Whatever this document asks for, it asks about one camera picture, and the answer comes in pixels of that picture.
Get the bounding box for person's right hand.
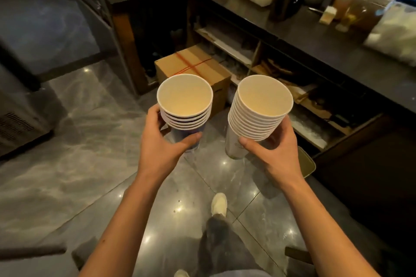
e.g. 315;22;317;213
239;114;305;192

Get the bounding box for person's left hand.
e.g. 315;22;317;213
138;104;203;185

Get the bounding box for short stack of paper cups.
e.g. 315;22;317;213
157;74;214;152

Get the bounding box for tall stack of paper cups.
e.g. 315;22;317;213
224;74;294;160

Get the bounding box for person's right forearm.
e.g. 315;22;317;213
281;178;381;277

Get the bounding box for person's left forearm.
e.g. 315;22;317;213
78;173;168;277

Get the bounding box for green stool seat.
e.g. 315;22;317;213
297;146;317;179

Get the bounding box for pile of wooden boards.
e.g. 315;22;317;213
252;58;353;136

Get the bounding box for cardboard box with red band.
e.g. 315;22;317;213
154;44;232;118

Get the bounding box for person's grey trousers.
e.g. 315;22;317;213
194;214;272;277

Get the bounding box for dark counter with shelves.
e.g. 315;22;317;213
73;0;416;160

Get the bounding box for small white box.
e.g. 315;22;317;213
318;5;338;26

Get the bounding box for clear glass jar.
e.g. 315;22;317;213
335;0;385;33

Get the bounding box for stainless steel appliance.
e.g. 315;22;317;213
0;84;55;159

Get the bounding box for white plastic bag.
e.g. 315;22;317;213
363;2;416;68

